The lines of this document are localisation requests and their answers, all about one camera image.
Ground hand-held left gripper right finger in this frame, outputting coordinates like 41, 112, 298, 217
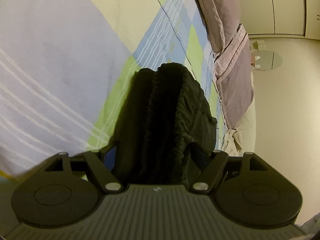
189, 142, 283, 193

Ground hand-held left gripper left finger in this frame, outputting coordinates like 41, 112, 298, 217
30, 141, 123, 193

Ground black pants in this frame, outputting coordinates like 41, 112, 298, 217
114, 62, 217, 185

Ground white garment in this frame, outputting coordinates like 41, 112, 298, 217
221, 129, 243, 155

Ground white padded bed cushion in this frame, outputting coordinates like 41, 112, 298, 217
235, 72, 258, 155

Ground purple pillow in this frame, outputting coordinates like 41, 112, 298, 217
187, 0, 242, 54
212, 24, 256, 130

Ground plaid bed sheet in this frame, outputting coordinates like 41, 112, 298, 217
0, 0, 225, 180

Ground oval mirror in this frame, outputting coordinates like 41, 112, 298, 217
251, 50, 283, 71

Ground cream wardrobe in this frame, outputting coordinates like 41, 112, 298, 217
232, 0, 320, 40

